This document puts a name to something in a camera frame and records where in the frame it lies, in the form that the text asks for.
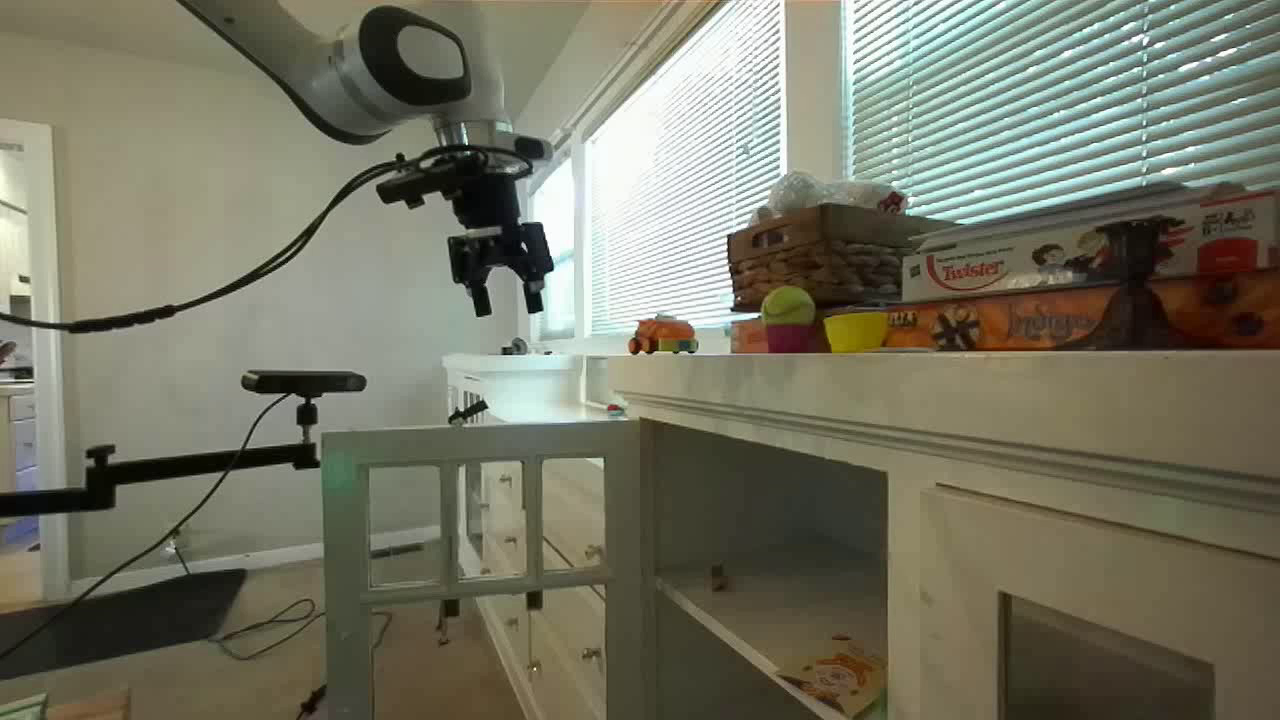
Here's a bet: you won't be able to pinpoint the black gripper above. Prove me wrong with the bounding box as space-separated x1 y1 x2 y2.
376 142 552 318

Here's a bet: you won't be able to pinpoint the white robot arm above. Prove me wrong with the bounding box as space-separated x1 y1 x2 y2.
182 0 556 318

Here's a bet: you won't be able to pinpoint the orange toy truck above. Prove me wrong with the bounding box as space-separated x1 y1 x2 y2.
629 318 699 357

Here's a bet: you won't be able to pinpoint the white open cabinet door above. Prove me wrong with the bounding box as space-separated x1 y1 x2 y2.
320 420 655 720

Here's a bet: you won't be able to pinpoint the pink bowl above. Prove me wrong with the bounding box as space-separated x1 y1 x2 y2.
764 323 830 352

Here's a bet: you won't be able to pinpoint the yellow bowl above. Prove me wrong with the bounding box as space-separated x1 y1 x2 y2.
825 308 887 352

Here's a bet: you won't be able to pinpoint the white cabinet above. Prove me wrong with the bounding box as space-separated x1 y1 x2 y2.
450 352 1280 720

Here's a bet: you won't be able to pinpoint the yellow-green tennis ball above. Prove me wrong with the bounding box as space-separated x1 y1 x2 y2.
762 285 815 327

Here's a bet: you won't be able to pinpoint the woven wicker basket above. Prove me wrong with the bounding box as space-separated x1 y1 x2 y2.
730 206 931 314

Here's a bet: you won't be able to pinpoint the black floor mat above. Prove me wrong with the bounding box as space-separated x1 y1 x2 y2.
0 569 247 680

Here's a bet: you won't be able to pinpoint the white window blinds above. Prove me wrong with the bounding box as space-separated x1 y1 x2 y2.
839 0 1280 221

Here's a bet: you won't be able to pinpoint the puzzle box on shelf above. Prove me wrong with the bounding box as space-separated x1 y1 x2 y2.
785 636 887 720

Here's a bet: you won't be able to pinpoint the orange Indigo game box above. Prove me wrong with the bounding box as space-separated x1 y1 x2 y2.
887 273 1280 352

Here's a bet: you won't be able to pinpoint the white Twister game box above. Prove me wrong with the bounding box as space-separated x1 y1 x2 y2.
899 185 1280 300

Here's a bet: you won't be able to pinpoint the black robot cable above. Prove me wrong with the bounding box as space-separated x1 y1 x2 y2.
0 158 446 336

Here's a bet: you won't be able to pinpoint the black camera on boom arm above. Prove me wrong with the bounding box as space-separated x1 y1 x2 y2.
0 369 367 518

